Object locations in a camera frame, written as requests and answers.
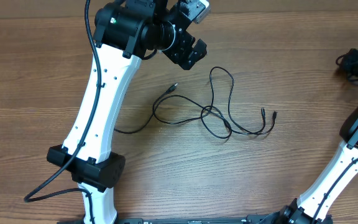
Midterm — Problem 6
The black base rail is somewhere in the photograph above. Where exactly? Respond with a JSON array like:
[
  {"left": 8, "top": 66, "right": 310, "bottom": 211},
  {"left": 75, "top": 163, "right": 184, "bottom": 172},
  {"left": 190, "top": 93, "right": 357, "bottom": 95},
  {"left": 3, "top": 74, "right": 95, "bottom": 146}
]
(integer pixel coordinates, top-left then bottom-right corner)
[{"left": 117, "top": 212, "right": 279, "bottom": 224}]

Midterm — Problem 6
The black USB cable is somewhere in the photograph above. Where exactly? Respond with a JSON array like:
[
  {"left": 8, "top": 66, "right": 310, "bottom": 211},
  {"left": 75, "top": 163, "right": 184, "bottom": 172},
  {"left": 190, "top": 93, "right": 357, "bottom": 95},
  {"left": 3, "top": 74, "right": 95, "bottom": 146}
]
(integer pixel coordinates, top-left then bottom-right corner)
[
  {"left": 335, "top": 52, "right": 358, "bottom": 86},
  {"left": 152, "top": 66, "right": 267, "bottom": 136},
  {"left": 113, "top": 66, "right": 278, "bottom": 140}
]

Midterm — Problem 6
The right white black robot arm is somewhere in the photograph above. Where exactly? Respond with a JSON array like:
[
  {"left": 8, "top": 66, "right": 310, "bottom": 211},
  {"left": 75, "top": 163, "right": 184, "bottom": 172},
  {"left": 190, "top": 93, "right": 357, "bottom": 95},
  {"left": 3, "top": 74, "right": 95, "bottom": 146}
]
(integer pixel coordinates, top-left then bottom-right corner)
[{"left": 263, "top": 49, "right": 358, "bottom": 224}]

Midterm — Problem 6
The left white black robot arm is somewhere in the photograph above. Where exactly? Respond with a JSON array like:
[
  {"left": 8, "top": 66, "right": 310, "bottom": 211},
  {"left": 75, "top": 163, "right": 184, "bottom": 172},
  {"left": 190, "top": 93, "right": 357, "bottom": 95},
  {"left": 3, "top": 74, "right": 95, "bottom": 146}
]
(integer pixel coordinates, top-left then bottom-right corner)
[{"left": 47, "top": 0, "right": 210, "bottom": 223}]

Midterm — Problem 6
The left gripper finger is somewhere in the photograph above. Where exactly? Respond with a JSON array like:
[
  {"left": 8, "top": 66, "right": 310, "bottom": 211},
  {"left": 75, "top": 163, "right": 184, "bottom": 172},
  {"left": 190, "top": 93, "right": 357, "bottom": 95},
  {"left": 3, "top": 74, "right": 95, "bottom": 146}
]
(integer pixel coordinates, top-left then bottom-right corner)
[
  {"left": 191, "top": 39, "right": 207, "bottom": 59},
  {"left": 180, "top": 52, "right": 203, "bottom": 70}
]

